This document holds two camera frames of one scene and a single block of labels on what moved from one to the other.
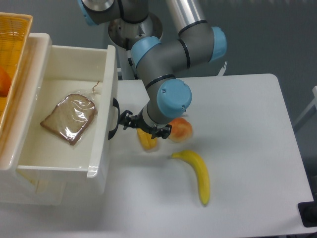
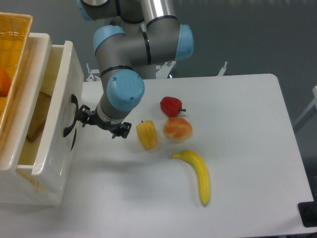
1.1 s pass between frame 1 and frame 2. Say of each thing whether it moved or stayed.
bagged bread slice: moved
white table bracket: stayed
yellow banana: stayed
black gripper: moved
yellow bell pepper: stayed
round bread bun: stayed
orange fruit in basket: stayed
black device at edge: stayed
